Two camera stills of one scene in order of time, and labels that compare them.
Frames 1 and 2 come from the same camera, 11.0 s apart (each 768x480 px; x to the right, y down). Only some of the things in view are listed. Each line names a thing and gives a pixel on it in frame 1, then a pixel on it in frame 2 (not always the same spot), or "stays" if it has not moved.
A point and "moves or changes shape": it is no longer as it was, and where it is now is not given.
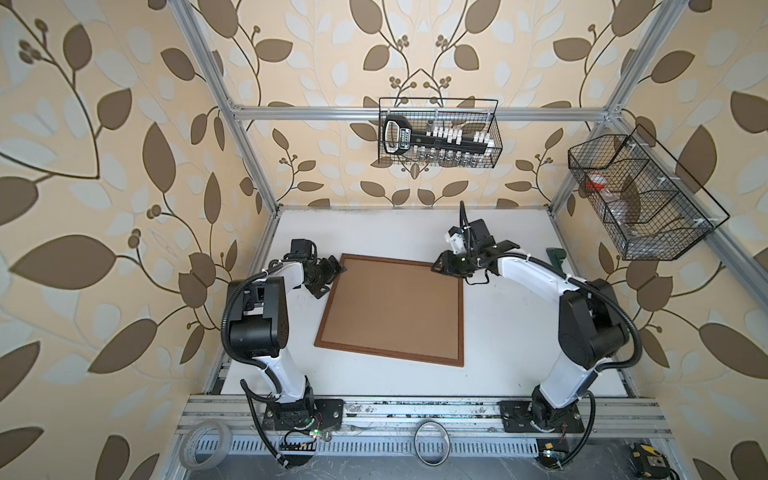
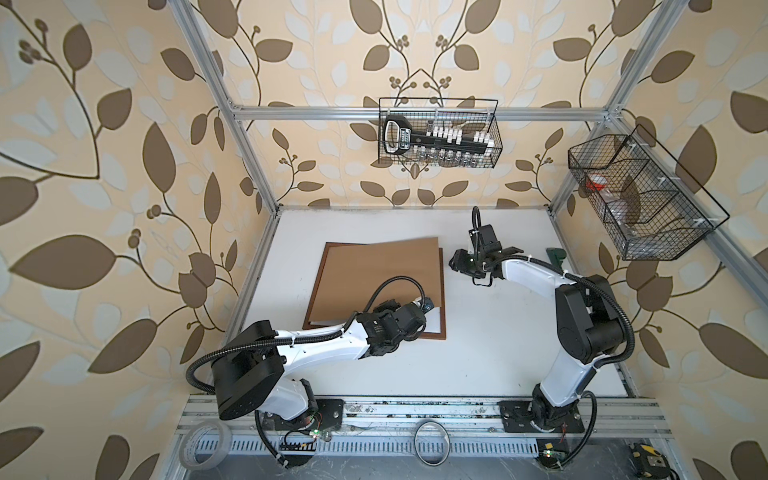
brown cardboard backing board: (394, 307) moves or changes shape
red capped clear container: (596, 182) stays
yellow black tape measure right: (650, 463) stays
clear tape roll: (191, 437) stays
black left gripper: (332, 273) to (382, 311)
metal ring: (448, 438) stays
